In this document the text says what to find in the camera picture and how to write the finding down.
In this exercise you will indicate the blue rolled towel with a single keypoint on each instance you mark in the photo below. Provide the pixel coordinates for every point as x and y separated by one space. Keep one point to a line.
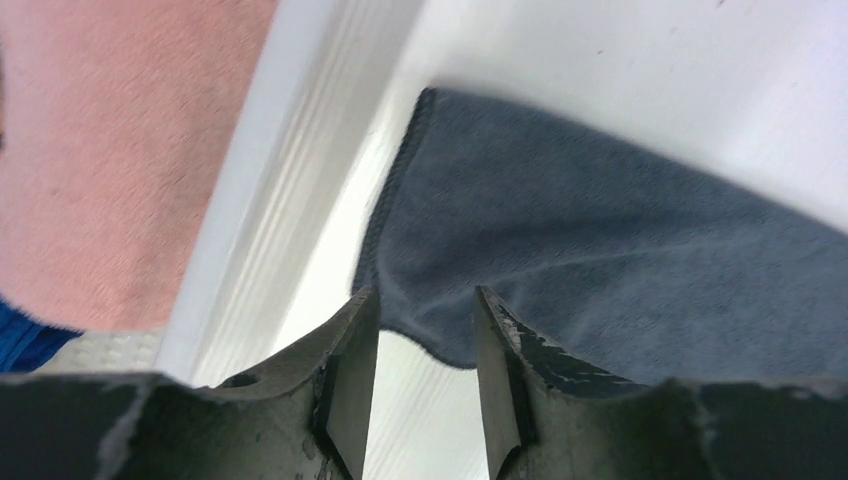
27 345

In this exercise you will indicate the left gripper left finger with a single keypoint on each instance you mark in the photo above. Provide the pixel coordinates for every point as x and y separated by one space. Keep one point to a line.
303 413

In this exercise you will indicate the dark blue towel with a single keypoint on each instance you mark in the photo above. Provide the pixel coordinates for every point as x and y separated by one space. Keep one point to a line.
634 262

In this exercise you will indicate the pink towel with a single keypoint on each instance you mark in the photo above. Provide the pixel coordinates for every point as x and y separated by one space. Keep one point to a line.
117 116

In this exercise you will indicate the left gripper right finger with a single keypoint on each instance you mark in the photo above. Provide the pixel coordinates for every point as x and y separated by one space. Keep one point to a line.
549 415

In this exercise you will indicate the white plastic basket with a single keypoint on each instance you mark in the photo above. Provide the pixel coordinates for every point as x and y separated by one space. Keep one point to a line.
315 93

